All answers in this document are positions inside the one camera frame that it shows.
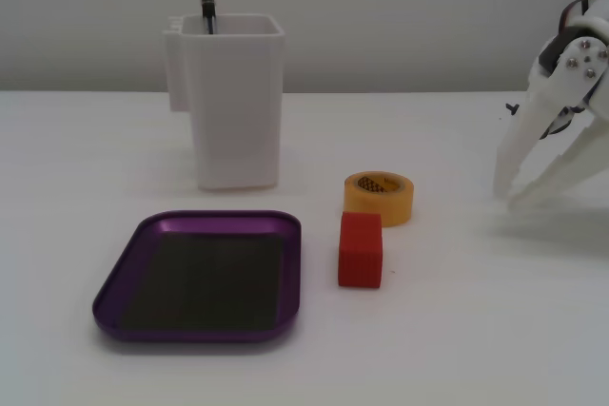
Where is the white plastic pen holder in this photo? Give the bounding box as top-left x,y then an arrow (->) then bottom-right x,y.
162,13 -> 286,192

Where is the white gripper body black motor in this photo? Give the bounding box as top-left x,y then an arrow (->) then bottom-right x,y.
528,0 -> 609,80

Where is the white moving gripper finger screw hub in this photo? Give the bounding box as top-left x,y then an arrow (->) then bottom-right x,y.
507,37 -> 609,210

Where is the purple metal tray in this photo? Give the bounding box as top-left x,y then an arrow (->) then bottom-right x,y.
91,209 -> 303,344

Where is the red cable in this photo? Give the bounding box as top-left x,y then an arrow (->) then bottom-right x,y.
557,0 -> 609,34

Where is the red rectangular block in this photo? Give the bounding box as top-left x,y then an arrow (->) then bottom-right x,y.
337,211 -> 384,289

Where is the yellow tape roll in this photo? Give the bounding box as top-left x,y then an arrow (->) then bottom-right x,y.
343,170 -> 415,228

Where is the white fixed gripper finger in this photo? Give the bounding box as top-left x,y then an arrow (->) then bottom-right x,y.
493,73 -> 584,198

